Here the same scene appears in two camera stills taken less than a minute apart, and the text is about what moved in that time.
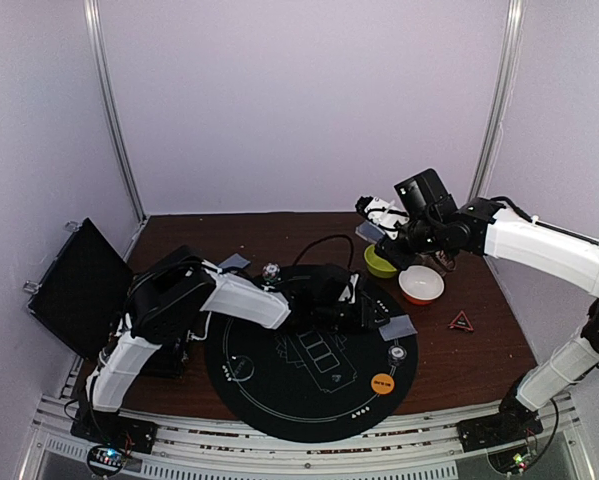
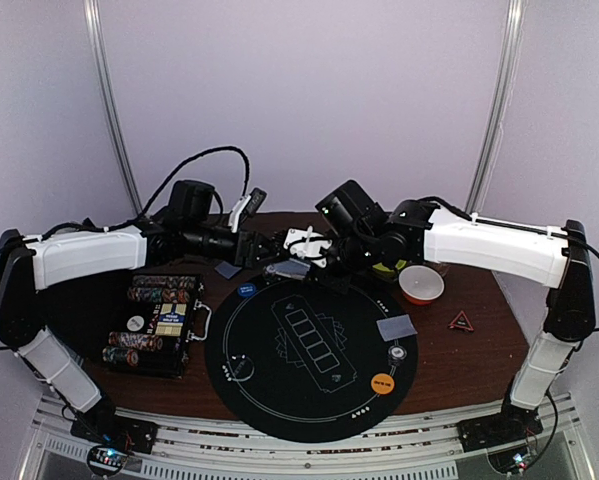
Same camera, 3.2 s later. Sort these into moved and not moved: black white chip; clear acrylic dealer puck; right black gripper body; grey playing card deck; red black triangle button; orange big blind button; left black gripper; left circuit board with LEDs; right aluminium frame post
Moved: right black gripper body; grey playing card deck; left black gripper
Not moved: black white chip; red black triangle button; clear acrylic dealer puck; left circuit board with LEDs; orange big blind button; right aluminium frame post
